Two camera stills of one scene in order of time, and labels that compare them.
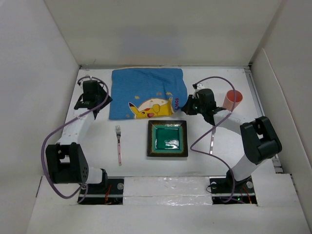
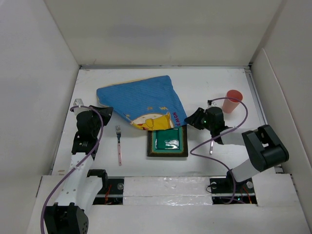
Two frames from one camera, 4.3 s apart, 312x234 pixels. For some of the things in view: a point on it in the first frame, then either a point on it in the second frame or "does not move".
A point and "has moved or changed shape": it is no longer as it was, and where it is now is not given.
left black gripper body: [101, 96] → [95, 131]
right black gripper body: [194, 107] → [206, 124]
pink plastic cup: [228, 102] does not move
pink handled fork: [118, 134] does not move
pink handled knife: [212, 142] does not move
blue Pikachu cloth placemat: [146, 92] has moved or changed shape
